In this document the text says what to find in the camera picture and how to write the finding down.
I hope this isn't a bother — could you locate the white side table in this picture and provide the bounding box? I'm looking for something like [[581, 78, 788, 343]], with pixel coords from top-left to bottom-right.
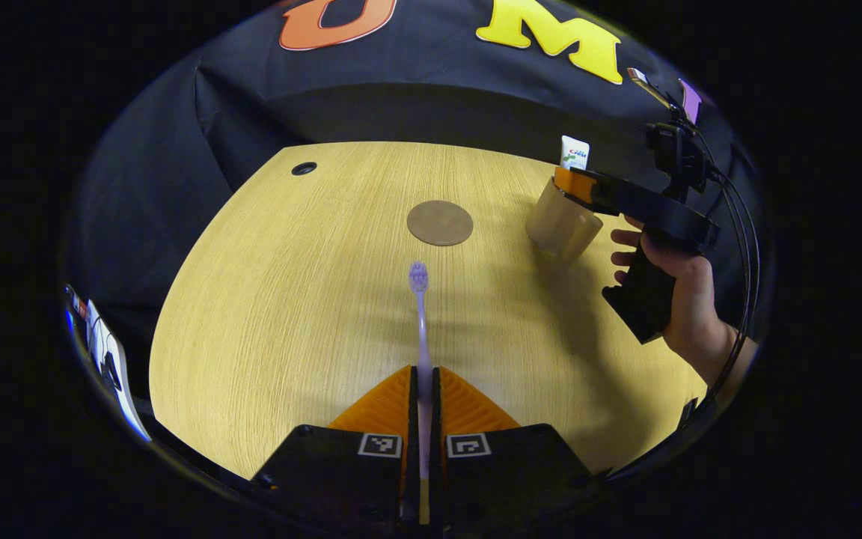
[[85, 299, 153, 442]]

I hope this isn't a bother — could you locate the beige cup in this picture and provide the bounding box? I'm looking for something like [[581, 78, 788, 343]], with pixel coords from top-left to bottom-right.
[[526, 176, 604, 263]]

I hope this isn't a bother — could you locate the white toothpaste tube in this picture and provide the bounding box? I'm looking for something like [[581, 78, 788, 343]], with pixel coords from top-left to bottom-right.
[[560, 135, 591, 171]]

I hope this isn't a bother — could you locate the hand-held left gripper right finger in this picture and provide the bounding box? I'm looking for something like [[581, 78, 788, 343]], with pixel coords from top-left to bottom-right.
[[431, 366, 596, 525]]

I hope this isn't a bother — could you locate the computer monitor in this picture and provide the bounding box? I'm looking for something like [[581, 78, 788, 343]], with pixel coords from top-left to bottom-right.
[[64, 284, 89, 334]]

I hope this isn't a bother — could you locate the brown round coaster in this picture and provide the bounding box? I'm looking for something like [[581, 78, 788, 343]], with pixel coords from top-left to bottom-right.
[[406, 200, 474, 247]]

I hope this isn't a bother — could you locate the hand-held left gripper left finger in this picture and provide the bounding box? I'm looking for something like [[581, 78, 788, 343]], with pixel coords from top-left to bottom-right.
[[251, 365, 421, 525]]

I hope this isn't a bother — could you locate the pink toothbrush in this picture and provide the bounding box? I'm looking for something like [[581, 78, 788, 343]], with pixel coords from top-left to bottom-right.
[[409, 261, 434, 480]]

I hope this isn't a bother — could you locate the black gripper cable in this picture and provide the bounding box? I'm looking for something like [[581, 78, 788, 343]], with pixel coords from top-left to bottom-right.
[[693, 124, 762, 409]]

